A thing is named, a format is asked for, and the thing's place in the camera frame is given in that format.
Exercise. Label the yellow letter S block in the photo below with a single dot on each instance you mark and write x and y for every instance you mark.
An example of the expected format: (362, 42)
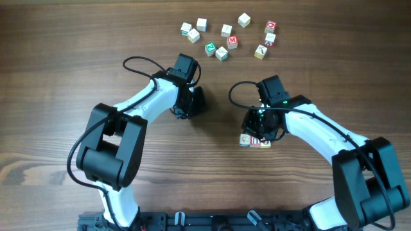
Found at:
(244, 20)

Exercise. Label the red letter U block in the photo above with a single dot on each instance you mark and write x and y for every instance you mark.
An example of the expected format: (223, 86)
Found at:
(255, 142)

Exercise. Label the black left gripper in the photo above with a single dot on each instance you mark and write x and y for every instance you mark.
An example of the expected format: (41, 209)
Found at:
(180, 113)

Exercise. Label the soccer ball yellow block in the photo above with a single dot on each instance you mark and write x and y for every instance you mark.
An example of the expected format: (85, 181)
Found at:
(266, 144)

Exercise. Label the green letter Z block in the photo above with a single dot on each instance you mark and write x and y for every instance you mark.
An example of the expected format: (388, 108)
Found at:
(210, 49)

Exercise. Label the yellow edged letter block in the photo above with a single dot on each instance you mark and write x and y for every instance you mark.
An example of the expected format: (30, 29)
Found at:
(193, 35)

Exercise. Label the blue edged white block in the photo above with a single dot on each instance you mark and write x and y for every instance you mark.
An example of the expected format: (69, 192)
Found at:
(201, 24)

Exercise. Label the red letter Q block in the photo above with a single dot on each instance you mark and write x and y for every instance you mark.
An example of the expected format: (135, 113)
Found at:
(270, 26)

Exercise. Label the green edged white block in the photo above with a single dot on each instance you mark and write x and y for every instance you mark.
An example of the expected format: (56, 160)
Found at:
(226, 30)

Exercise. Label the yellow bottle picture block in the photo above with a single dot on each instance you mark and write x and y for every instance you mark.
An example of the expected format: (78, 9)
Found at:
(260, 52)

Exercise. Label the red letter A block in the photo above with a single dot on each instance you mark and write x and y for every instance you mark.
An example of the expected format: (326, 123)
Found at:
(269, 39)

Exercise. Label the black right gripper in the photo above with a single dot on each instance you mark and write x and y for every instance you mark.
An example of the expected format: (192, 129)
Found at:
(248, 128)

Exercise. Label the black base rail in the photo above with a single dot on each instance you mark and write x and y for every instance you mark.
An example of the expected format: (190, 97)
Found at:
(286, 220)

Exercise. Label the blue letter H block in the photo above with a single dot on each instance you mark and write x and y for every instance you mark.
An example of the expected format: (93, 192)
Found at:
(245, 140)

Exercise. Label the teal edged white block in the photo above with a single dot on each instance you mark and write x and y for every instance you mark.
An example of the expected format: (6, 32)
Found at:
(185, 28)

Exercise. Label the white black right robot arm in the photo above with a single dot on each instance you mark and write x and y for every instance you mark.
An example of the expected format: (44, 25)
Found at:
(369, 187)

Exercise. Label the green letter V block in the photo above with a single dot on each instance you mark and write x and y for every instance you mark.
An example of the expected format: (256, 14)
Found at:
(221, 53)

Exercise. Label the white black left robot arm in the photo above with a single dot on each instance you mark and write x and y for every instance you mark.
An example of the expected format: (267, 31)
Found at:
(111, 148)

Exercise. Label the red letter M block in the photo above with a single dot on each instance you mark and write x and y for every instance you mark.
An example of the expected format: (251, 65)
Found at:
(232, 42)

